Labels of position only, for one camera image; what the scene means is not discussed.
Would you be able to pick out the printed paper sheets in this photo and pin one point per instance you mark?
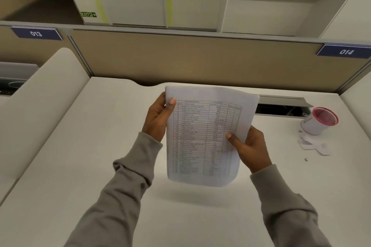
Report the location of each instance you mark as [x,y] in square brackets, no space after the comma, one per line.
[207,136]

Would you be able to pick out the white cup with red rim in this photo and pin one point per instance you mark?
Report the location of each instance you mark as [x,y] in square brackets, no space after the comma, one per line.
[318,121]

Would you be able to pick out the blue desk number plate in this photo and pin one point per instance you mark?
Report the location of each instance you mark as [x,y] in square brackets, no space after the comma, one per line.
[345,51]
[37,33]

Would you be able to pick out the person's right forearm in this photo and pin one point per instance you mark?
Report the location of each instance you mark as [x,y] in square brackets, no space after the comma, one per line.
[285,209]

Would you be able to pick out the person's left thumb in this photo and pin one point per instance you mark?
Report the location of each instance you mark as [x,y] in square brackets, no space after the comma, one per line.
[171,105]

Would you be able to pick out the person's right hand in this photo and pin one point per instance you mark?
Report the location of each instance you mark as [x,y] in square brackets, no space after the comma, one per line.
[251,149]

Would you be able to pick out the person's left hand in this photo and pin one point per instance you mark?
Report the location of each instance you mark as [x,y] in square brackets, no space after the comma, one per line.
[156,121]

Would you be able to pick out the person's right thumb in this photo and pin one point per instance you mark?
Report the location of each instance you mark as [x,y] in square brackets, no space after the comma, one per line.
[233,139]

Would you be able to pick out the person's left forearm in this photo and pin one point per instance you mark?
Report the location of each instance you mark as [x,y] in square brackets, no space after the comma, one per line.
[116,194]

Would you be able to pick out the beige desk partition panel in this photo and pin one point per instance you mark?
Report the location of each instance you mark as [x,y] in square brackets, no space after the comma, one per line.
[200,58]

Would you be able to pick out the torn white paper scraps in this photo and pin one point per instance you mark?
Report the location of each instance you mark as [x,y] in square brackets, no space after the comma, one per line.
[314,145]

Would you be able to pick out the green exit sign sticker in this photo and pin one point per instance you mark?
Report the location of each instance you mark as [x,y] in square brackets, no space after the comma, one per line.
[88,14]

